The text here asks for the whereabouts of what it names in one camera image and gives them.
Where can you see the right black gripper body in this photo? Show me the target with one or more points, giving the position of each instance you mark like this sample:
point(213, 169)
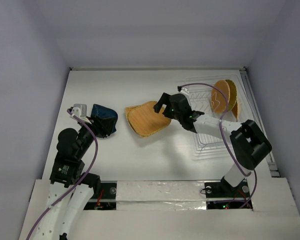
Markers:
point(168, 106)

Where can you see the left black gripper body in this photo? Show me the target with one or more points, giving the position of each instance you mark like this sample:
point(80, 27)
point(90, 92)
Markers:
point(98, 128)

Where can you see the blue triangular plate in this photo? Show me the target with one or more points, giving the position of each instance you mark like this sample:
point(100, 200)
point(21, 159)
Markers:
point(103, 113)

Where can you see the triangular woven bamboo plate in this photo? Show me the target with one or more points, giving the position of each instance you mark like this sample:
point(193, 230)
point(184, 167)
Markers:
point(130, 120)

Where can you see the green-rimmed round bamboo plate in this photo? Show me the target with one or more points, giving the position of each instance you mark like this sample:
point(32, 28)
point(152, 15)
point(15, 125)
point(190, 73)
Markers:
point(233, 96)

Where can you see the fish-shaped bamboo plate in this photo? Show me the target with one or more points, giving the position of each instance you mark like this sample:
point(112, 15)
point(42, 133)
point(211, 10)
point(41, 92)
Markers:
point(236, 110)

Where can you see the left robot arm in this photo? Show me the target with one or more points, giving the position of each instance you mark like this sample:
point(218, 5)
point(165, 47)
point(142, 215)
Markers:
point(70, 187)

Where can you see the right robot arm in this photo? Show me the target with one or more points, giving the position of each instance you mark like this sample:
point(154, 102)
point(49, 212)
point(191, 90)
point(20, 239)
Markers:
point(245, 140)

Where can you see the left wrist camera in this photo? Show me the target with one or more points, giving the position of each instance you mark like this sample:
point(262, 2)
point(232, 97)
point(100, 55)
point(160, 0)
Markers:
point(79, 110)

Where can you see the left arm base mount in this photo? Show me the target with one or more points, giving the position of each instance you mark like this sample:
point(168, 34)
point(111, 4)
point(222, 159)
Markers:
point(106, 199)

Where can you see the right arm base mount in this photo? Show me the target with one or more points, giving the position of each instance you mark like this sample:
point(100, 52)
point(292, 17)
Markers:
point(220, 199)

